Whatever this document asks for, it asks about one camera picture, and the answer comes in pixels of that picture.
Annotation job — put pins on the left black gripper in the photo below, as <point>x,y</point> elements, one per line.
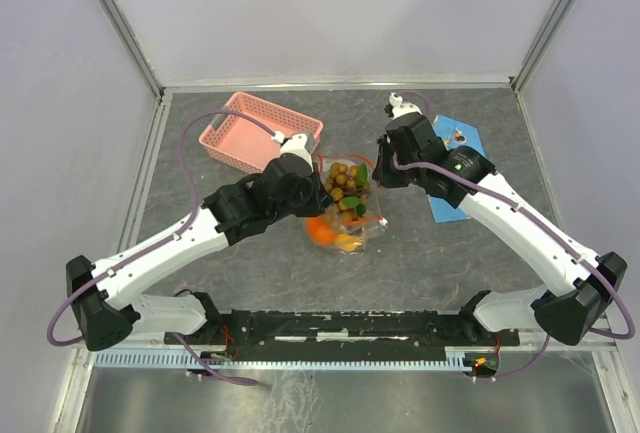
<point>321,199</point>

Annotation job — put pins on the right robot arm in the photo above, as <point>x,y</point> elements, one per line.
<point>578,283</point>

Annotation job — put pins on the light blue cable duct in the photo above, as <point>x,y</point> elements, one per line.
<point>180,359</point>

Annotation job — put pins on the clear zip top bag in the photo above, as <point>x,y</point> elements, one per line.
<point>374,224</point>

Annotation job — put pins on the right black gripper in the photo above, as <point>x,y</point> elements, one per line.
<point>380,173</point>

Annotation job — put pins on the green longan bunch toy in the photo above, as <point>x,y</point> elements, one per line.
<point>348,184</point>

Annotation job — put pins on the yellow orange peach toy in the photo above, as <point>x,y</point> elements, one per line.
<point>348,243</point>

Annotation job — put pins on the blue cartoon cloth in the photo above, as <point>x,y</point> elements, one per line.
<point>454,134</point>

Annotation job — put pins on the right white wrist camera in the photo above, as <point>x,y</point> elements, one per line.
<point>400,104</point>

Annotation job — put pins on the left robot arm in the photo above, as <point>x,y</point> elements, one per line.
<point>108,296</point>

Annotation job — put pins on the pink plastic basket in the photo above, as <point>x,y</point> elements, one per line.
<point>245,146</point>

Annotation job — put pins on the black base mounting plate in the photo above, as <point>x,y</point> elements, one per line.
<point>342,336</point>

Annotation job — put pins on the orange persimmon toy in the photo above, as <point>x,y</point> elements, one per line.
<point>320,231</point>

